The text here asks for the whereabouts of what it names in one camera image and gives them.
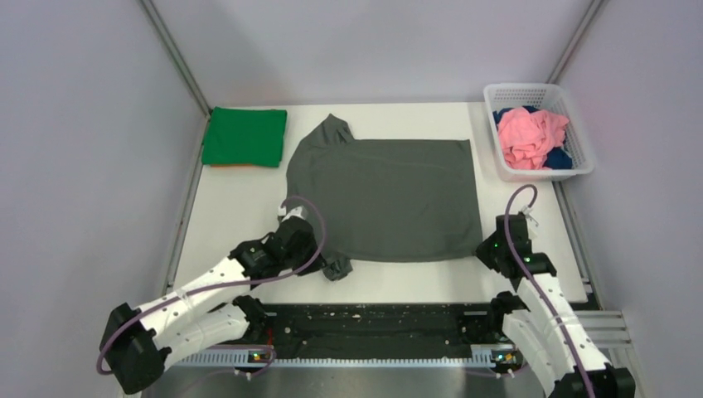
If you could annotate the aluminium frame rail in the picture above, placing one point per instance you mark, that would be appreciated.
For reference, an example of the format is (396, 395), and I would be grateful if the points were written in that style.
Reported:
(607, 329)

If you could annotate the corner metal post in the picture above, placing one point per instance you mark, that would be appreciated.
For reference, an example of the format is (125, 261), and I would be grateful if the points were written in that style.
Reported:
(174, 53)
(582, 29)

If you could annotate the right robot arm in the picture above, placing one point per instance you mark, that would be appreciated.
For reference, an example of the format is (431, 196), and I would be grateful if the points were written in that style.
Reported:
(540, 322)

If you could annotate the folded green t-shirt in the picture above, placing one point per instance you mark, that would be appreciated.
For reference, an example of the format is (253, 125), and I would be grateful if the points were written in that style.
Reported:
(245, 137)

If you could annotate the dark blue t-shirt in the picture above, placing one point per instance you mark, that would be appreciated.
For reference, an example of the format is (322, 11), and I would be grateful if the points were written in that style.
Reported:
(557, 159)

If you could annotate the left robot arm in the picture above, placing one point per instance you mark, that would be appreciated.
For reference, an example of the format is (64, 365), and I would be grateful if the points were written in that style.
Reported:
(140, 344)

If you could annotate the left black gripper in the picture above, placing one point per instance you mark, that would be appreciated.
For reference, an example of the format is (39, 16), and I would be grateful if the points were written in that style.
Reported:
(314, 248)

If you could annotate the white slotted cable duct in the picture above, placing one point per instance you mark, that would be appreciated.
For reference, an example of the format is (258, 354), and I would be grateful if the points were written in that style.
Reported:
(245, 359)

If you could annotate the right corner metal post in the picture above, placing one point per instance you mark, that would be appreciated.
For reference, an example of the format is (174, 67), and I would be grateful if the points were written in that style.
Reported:
(582, 29)

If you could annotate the dark grey t-shirt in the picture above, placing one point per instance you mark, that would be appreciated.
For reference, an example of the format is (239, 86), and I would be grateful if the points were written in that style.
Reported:
(387, 200)

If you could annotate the pink t-shirt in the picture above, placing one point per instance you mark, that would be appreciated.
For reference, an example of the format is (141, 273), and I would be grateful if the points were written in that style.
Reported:
(530, 137)

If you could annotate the left corner metal post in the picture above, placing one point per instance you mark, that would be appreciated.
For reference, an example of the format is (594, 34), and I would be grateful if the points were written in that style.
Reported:
(174, 53)

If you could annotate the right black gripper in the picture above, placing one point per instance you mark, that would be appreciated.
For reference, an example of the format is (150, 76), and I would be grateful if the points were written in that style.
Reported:
(482, 252)

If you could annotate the white plastic basket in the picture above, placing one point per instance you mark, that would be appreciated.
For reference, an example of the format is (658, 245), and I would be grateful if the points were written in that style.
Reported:
(536, 133)

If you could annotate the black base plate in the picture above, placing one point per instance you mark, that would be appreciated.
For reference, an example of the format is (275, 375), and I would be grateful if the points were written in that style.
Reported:
(373, 331)

